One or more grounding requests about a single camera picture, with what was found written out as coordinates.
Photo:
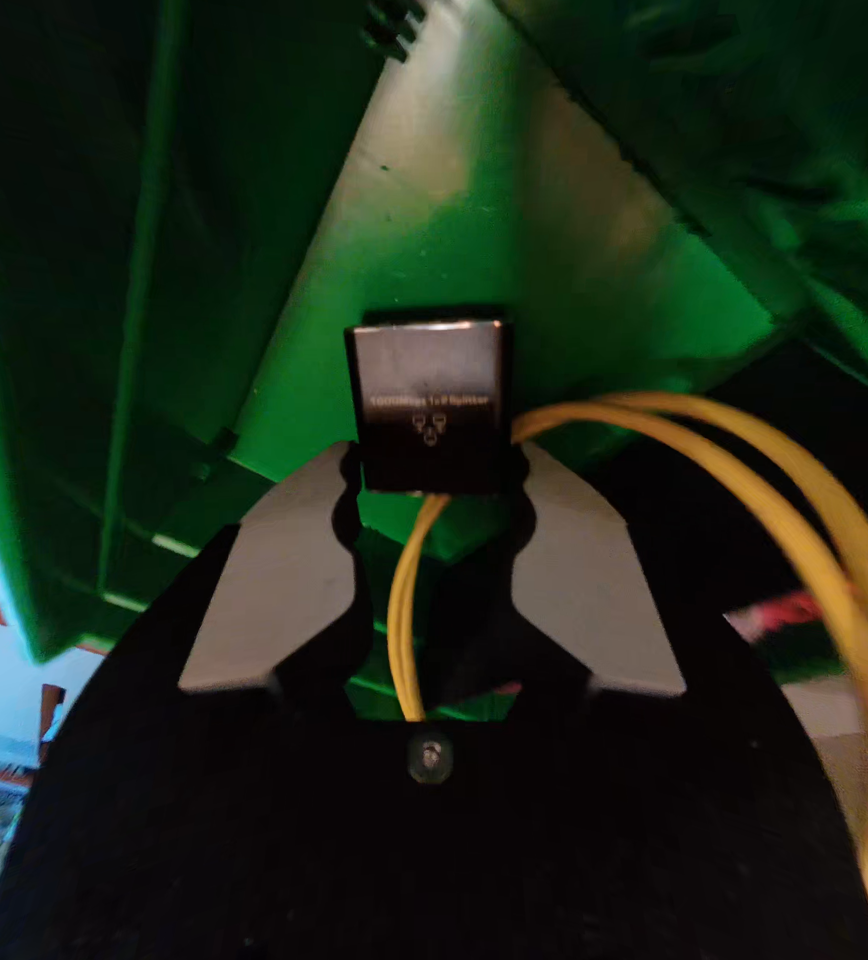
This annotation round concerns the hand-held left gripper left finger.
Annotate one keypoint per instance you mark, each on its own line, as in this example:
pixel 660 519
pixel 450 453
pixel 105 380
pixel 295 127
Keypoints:
pixel 276 585

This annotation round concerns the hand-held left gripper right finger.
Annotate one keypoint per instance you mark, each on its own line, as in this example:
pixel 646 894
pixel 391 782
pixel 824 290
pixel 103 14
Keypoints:
pixel 591 592

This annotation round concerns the black ethernet splitter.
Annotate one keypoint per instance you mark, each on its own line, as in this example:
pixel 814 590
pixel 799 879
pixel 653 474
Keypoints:
pixel 430 360

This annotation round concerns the green plastic bin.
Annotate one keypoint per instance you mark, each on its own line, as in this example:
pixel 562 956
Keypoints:
pixel 441 187

